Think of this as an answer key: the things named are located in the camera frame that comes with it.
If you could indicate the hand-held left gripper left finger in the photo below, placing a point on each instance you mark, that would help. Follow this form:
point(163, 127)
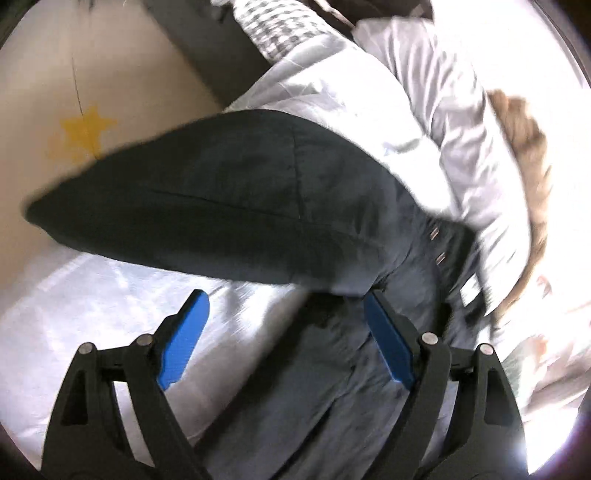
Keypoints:
point(184, 339)

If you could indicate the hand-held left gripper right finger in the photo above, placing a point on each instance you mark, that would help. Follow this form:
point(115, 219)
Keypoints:
point(387, 341)

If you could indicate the black jacket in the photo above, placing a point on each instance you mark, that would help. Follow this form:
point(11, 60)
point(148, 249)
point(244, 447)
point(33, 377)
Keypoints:
point(240, 207)

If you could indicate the light striped bed sheet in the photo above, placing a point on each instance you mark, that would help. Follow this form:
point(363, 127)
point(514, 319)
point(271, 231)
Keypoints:
point(92, 304)

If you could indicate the white printed pillow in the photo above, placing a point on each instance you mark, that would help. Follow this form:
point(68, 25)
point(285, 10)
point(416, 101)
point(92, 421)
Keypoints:
point(554, 332)

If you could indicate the grey pillow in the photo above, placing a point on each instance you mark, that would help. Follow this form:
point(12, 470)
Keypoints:
point(461, 138)

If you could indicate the yellow star sticker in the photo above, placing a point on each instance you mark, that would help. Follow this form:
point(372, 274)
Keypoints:
point(85, 131)

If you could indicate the tan fleece blanket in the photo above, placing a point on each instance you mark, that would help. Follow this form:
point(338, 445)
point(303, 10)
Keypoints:
point(531, 152)

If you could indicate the checkered cloth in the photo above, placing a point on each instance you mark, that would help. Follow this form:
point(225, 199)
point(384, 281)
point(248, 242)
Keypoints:
point(277, 27)

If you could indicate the dark grey bed frame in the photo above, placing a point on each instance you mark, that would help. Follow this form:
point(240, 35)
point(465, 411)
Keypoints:
point(198, 50)

